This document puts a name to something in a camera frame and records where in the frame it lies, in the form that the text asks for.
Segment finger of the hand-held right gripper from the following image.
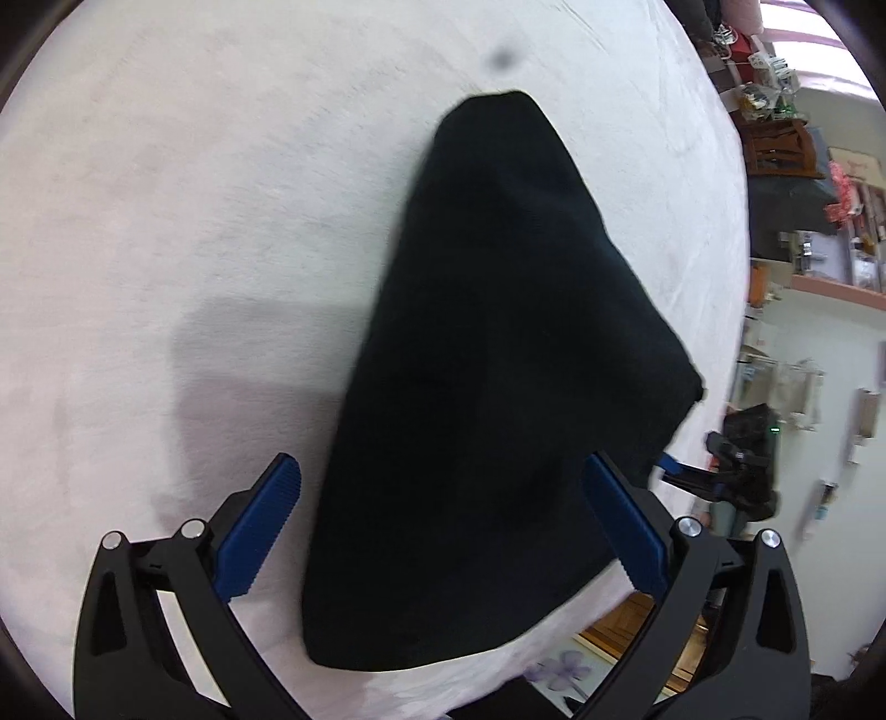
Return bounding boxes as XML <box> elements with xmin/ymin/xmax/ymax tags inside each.
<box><xmin>656</xmin><ymin>453</ymin><xmax>722</xmax><ymax>498</ymax></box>

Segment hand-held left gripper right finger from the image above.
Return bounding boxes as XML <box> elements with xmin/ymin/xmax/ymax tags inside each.
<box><xmin>573</xmin><ymin>450</ymin><xmax>812</xmax><ymax>720</ymax></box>

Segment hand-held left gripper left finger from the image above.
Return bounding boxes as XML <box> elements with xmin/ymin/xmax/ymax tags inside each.
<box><xmin>73</xmin><ymin>453</ymin><xmax>306</xmax><ymax>720</ymax></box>

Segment black pants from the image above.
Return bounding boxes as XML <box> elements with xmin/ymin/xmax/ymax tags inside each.
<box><xmin>301</xmin><ymin>90</ymin><xmax>705</xmax><ymax>672</ymax></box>

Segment hanging clear plastic bags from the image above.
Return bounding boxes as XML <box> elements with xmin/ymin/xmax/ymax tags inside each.
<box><xmin>732</xmin><ymin>352</ymin><xmax>826</xmax><ymax>431</ymax></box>

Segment purple floral floor mat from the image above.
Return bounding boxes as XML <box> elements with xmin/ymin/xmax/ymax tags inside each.
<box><xmin>522</xmin><ymin>637</ymin><xmax>624</xmax><ymax>702</ymax></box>

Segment clutter of small colourful things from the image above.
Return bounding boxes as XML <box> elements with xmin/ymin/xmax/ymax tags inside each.
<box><xmin>706</xmin><ymin>20</ymin><xmax>807</xmax><ymax>126</ymax></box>

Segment pink wall shelf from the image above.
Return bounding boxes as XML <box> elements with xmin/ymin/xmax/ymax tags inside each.
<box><xmin>751</xmin><ymin>256</ymin><xmax>886</xmax><ymax>310</ymax></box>

